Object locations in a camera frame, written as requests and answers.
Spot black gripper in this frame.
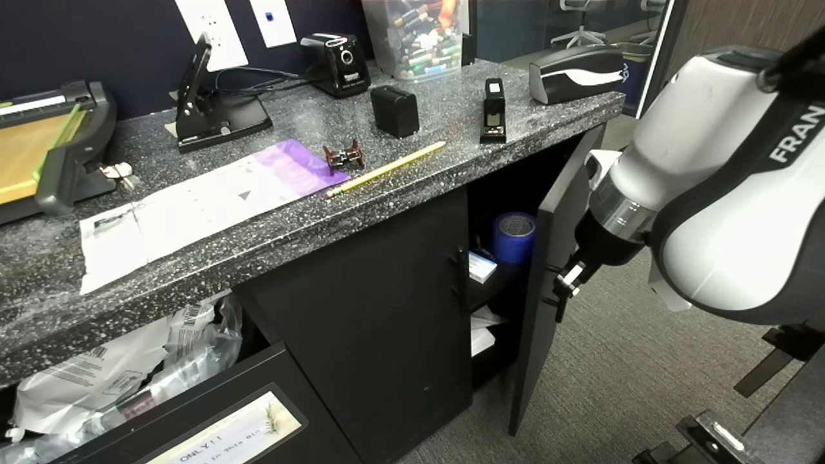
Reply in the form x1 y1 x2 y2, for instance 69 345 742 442
548 208 648 305

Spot black bar door handle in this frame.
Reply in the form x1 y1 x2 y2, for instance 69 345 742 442
539 270 574 327

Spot black cabinet door wide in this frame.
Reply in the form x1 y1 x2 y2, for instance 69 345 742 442
506 122 609 439

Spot blue cup in cabinet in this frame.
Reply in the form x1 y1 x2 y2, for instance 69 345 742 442
489 208 541 270

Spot black cabinet door narrow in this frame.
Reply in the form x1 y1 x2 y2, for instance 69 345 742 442
231 186 478 464

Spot metal base clamp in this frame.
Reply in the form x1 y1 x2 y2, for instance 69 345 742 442
631 407 753 464

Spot black white electric stapler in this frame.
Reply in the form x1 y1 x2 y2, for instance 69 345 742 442
525 45 630 108

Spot yellow pencil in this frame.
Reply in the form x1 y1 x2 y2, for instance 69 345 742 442
324 139 452 199

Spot small black box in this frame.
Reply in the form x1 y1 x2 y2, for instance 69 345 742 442
368 82 422 141

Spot office chair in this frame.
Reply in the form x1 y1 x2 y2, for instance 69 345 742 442
546 0 615 52

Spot clear plastic bin of markers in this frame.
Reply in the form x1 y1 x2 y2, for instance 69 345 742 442
359 0 475 82

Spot purple paper sheet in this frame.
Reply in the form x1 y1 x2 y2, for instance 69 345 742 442
255 136 353 199

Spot black electric pencil sharpener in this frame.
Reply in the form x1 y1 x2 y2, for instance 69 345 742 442
296 32 374 100

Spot white printed paper sheet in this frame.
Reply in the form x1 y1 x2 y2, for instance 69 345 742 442
77 150 298 296

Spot black hole punch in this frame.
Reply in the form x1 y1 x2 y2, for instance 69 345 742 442
166 33 276 154

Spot small white clips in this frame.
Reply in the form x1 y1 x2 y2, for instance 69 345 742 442
95 161 142 194

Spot black drawer white label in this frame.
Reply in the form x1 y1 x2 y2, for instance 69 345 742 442
48 342 367 464

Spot crumpled clear plastic bags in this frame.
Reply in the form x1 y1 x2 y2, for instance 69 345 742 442
0 295 247 464

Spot paper cutter yellow board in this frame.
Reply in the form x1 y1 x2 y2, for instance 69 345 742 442
0 79 120 229

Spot black cabinet frame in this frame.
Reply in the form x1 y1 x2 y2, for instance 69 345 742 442
0 126 609 464

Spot black angled bracket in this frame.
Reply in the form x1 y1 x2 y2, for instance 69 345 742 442
733 323 825 400

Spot black sharpener power cord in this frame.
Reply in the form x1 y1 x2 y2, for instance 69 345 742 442
217 64 314 92

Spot small white wall plate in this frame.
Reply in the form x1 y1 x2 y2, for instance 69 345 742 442
247 0 302 52

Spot large white wall plate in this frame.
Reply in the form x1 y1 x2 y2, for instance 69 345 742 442
172 0 251 74

